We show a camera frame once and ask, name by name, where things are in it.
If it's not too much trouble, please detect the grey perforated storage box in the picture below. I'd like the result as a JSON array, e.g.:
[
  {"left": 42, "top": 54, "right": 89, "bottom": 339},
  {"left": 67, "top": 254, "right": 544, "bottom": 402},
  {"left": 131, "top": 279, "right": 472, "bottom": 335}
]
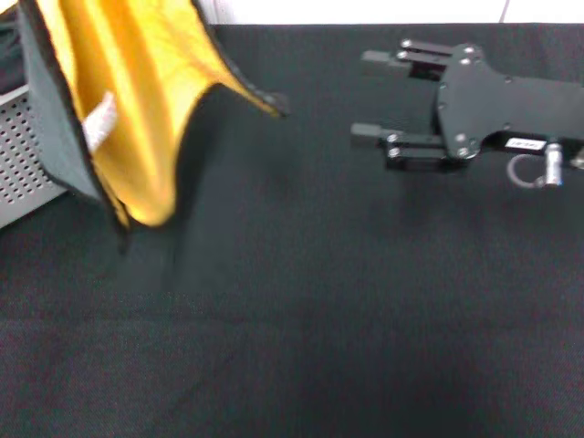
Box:
[{"left": 0, "top": 86, "right": 72, "bottom": 229}]

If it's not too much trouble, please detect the yellow grey towel black trim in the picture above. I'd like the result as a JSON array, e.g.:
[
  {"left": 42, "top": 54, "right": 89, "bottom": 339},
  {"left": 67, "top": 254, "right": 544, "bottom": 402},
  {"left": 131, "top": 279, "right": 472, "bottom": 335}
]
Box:
[{"left": 16, "top": 0, "right": 291, "bottom": 255}]

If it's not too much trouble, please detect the black tablecloth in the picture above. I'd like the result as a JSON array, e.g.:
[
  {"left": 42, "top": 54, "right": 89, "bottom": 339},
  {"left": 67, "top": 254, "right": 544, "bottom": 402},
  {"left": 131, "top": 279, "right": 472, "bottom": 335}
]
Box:
[{"left": 0, "top": 22, "right": 584, "bottom": 438}]

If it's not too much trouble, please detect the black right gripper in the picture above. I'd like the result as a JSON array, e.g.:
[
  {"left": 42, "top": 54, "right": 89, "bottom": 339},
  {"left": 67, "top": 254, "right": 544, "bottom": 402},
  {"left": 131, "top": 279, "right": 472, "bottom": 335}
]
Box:
[{"left": 349, "top": 38, "right": 584, "bottom": 174}]

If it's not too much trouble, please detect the black crumpled cloth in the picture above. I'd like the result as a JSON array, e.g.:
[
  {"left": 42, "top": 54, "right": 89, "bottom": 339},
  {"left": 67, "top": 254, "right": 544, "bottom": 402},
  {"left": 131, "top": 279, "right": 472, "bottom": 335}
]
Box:
[{"left": 0, "top": 25, "right": 28, "bottom": 97}]

